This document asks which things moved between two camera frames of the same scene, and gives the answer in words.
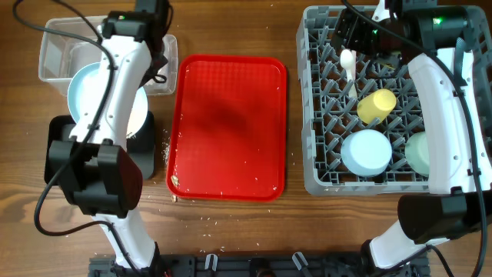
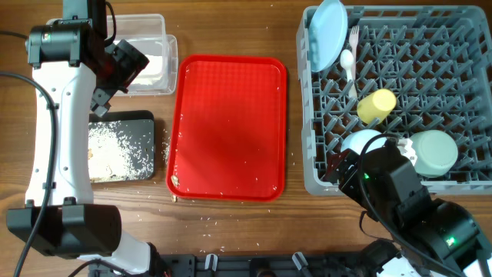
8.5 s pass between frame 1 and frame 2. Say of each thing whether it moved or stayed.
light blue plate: moved
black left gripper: moved
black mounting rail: stayed
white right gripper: moved
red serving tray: stayed
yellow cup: stayed
